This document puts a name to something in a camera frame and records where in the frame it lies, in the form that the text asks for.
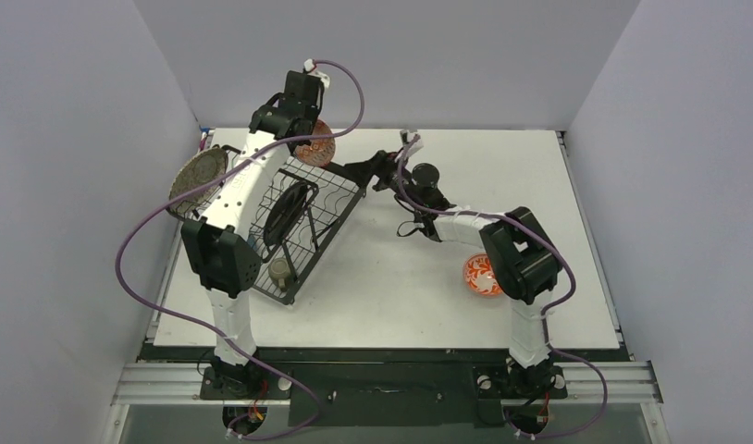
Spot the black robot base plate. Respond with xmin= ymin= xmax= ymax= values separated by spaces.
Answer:
xmin=137 ymin=346 xmax=599 ymax=430

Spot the black round plate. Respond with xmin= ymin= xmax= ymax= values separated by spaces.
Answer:
xmin=263 ymin=181 xmax=318 ymax=248

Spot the red patterned upturned bowl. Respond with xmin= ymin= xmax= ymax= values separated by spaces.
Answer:
xmin=291 ymin=137 xmax=336 ymax=167

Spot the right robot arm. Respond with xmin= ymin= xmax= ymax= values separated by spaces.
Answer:
xmin=325 ymin=151 xmax=565 ymax=399

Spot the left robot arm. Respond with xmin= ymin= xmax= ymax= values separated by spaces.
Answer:
xmin=181 ymin=68 xmax=330 ymax=398

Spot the olive green ceramic mug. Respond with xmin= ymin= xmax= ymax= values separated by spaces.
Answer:
xmin=267 ymin=257 xmax=296 ymax=292

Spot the orange floral bowl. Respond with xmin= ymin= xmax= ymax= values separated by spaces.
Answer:
xmin=463 ymin=253 xmax=503 ymax=298

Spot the speckled oval plate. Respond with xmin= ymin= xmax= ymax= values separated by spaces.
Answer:
xmin=167 ymin=145 xmax=229 ymax=218

